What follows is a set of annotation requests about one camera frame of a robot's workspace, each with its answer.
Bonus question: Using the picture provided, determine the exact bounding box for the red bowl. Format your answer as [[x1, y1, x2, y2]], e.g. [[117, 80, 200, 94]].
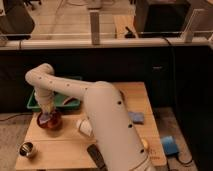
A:
[[37, 110, 62, 130]]

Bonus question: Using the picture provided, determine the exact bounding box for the blue towel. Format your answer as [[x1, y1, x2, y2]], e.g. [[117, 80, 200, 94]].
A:
[[39, 113, 52, 122]]

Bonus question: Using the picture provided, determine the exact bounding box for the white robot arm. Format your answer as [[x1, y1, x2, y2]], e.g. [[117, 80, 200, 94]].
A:
[[25, 63, 156, 171]]

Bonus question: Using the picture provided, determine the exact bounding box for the white paper cup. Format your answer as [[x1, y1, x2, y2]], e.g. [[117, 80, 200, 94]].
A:
[[76, 119, 92, 137]]

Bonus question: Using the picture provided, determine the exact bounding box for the black clamp tool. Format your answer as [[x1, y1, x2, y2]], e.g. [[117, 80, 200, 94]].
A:
[[125, 26, 136, 38]]

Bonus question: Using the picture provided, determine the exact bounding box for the black remote control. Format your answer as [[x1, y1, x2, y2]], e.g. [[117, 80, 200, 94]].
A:
[[87, 144, 106, 170]]

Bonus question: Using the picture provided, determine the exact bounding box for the yellow round object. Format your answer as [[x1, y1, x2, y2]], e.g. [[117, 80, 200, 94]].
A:
[[141, 138, 149, 150]]

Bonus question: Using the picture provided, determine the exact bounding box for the wooden table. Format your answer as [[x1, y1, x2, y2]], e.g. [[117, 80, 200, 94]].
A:
[[15, 82, 167, 171]]

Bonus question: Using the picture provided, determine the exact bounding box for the green plastic tray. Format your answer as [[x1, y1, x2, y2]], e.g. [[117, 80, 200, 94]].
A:
[[27, 91, 81, 112]]

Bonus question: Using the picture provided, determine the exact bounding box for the blue box on floor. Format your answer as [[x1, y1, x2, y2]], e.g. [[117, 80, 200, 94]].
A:
[[161, 136, 179, 156]]

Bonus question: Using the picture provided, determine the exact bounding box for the small metal cup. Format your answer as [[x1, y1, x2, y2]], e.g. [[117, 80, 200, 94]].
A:
[[19, 142, 37, 158]]

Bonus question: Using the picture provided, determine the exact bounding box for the black office chair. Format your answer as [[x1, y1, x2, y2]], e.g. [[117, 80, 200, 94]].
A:
[[0, 0, 35, 40]]

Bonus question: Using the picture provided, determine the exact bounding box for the grey metal post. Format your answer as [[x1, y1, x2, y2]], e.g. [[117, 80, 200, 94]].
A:
[[90, 10, 100, 45]]

